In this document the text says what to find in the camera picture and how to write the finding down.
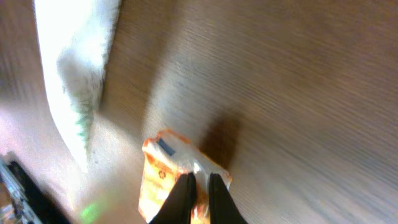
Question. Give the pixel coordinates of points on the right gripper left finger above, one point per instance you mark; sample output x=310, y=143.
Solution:
x=178, y=206

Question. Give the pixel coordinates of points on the small orange packet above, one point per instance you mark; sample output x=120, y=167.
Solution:
x=167, y=156

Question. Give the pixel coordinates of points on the white cream tube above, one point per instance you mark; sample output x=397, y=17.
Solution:
x=75, y=39

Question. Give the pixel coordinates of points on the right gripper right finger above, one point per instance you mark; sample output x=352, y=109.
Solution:
x=222, y=207

